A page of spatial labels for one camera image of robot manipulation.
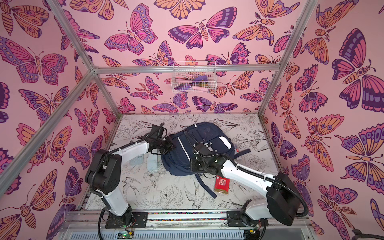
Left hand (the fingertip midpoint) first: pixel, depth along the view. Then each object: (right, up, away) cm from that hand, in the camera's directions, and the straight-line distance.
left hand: (179, 145), depth 93 cm
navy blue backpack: (-1, -9, -6) cm, 11 cm away
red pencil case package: (+25, -22, -8) cm, 34 cm away
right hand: (+7, -9, -12) cm, 16 cm away
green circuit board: (-24, -41, -21) cm, 52 cm away
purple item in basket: (+14, +42, +1) cm, 44 cm away
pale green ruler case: (-17, -11, -1) cm, 20 cm away
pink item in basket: (+12, +33, -7) cm, 36 cm away
